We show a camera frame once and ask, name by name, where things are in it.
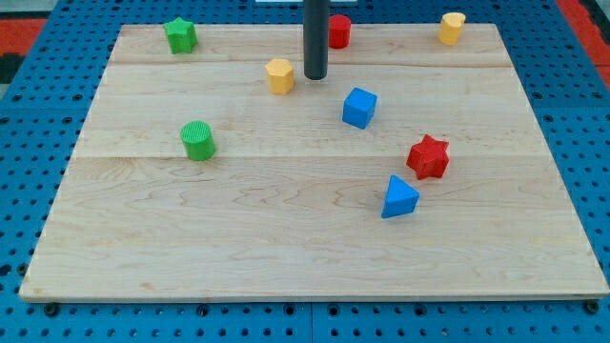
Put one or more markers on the red star block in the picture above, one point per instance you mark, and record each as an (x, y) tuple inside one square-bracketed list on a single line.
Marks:
[(428, 158)]

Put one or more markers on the light wooden board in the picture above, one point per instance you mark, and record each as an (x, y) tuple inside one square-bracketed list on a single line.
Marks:
[(289, 206)]

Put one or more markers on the yellow heart block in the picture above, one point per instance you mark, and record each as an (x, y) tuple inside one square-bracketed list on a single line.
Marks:
[(451, 27)]

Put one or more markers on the green cylinder block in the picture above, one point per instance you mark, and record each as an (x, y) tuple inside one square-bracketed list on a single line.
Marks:
[(198, 141)]

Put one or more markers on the blue triangle block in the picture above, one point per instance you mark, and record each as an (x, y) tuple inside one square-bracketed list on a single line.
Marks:
[(401, 198)]

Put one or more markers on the yellow hexagon block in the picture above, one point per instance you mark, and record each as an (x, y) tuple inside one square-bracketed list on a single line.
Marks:
[(280, 76)]

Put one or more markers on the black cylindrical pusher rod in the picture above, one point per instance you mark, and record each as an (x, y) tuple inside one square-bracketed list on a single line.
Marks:
[(315, 38)]

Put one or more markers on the blue cube block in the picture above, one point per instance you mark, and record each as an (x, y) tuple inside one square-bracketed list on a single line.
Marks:
[(359, 108)]

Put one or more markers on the red cylinder block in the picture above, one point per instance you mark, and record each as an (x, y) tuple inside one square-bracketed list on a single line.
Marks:
[(339, 31)]

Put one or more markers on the green star block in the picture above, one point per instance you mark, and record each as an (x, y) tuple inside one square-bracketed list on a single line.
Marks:
[(181, 35)]

